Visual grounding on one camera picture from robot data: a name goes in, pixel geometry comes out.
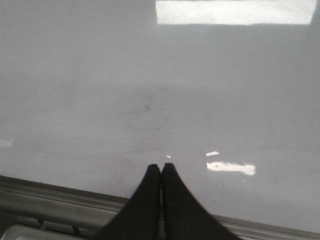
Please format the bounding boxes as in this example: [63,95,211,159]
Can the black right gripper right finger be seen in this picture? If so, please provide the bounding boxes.
[161,163,239,240]

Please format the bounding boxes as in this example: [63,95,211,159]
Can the white plastic tray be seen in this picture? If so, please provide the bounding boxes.
[0,224,84,240]

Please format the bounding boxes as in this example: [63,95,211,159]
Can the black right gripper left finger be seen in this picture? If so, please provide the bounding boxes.
[93,164,161,240]

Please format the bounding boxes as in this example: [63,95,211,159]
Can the white whiteboard with aluminium frame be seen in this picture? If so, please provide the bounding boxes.
[0,0,320,233]

